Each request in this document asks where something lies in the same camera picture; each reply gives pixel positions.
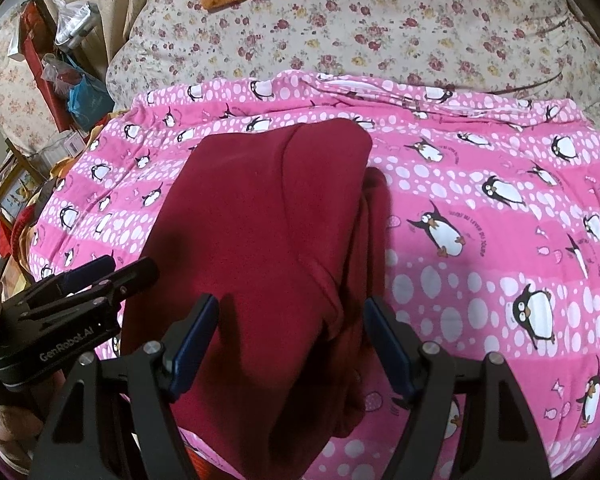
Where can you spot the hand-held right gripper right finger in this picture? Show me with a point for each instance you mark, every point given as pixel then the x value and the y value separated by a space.
pixel 387 345

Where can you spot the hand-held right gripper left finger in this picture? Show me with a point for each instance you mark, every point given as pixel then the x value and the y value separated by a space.
pixel 195 340

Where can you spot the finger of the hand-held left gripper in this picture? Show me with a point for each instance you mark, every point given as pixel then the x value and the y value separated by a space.
pixel 87 266
pixel 130 275

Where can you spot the dark red garment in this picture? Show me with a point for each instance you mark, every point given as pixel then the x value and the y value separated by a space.
pixel 260 220

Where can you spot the person's left hand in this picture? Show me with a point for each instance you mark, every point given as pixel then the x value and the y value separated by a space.
pixel 2 425

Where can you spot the yellow cloth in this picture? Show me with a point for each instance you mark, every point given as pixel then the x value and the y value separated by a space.
pixel 57 170

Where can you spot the pink penguin print blanket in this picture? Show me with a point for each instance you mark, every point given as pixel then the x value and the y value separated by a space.
pixel 480 280

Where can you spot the white box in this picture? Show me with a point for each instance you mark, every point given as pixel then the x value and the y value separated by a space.
pixel 65 145

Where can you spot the blue bag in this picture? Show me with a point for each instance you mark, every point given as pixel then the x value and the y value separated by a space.
pixel 87 102

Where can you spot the floral covered cushion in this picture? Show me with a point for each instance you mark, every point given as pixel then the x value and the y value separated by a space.
pixel 10 90

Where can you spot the plastic bag with red contents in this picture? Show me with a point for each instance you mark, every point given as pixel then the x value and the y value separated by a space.
pixel 57 75

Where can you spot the clear plastic bag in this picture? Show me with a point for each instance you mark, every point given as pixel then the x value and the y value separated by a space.
pixel 75 17

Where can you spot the beige curtain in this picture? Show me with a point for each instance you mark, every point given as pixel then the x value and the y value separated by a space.
pixel 105 0

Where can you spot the floral bedsheet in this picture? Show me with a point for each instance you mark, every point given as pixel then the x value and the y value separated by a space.
pixel 405 35

